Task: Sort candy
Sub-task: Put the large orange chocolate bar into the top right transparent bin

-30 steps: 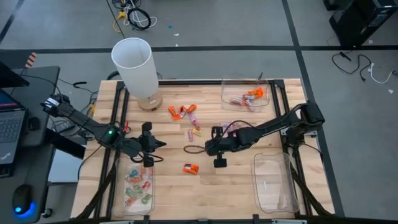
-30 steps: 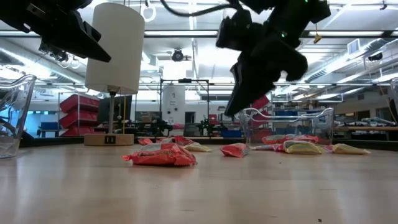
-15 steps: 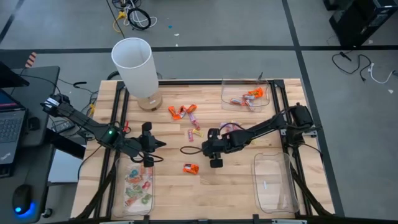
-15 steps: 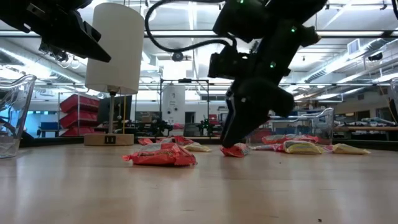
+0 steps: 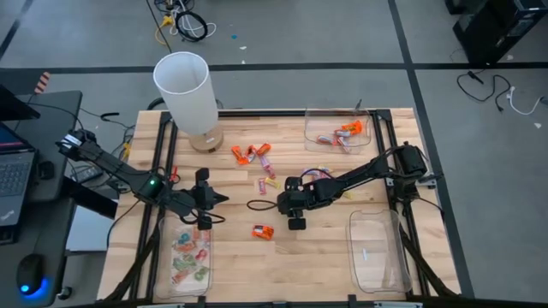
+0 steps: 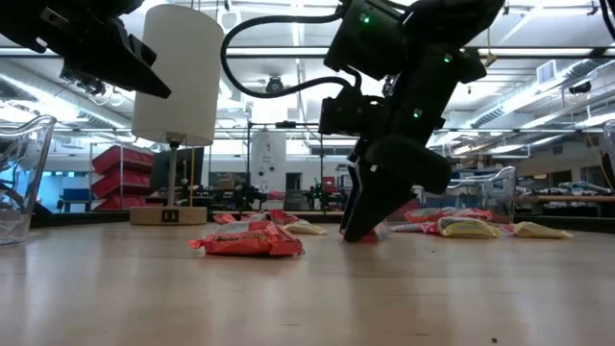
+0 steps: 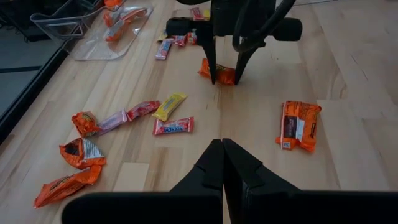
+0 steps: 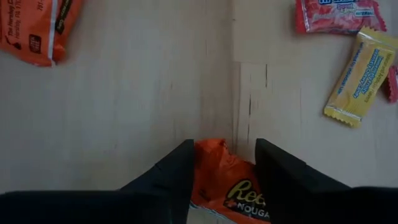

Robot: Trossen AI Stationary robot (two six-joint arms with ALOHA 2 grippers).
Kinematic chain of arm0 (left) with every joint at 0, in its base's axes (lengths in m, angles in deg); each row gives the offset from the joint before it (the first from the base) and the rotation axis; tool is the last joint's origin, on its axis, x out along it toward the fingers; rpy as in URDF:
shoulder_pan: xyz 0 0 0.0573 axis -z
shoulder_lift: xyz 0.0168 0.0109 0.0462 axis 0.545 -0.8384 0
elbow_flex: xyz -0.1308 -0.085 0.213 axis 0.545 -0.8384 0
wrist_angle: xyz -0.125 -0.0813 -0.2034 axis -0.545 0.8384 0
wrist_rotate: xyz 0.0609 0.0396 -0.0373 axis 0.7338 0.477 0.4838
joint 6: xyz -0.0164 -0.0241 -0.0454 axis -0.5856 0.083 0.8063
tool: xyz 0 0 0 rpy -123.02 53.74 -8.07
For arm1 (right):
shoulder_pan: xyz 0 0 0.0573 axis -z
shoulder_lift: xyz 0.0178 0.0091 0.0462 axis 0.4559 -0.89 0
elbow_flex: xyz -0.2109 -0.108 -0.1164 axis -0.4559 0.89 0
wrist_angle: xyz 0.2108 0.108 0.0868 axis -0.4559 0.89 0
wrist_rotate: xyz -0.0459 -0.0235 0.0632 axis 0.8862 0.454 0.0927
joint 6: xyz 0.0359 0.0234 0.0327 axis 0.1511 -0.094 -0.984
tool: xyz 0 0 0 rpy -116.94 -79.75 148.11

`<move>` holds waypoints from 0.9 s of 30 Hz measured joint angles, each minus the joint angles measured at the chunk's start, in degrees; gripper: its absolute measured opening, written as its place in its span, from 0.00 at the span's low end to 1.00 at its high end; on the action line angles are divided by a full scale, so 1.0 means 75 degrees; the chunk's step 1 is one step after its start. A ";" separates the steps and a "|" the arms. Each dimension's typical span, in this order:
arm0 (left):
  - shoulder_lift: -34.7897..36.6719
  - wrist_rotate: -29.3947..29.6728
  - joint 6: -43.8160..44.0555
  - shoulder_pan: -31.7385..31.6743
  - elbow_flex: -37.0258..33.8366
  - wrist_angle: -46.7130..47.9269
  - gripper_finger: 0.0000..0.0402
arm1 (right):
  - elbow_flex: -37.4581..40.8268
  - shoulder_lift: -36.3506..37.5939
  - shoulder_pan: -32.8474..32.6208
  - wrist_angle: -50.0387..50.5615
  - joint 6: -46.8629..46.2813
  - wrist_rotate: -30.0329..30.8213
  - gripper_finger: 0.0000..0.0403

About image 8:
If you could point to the yellow candy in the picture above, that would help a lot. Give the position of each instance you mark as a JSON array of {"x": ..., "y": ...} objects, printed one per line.
[{"x": 357, "y": 84}]

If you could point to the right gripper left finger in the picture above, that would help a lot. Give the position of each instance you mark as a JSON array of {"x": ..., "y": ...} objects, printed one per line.
[{"x": 155, "y": 199}]

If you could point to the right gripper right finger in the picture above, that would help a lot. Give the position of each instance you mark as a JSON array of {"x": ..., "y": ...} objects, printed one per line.
[{"x": 304, "y": 199}]

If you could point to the pink red candy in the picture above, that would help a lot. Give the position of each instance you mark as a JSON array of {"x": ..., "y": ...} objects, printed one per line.
[{"x": 335, "y": 17}]

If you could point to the orange Reese's candy pack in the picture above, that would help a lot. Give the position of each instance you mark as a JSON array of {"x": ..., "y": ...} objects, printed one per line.
[{"x": 224, "y": 174}]

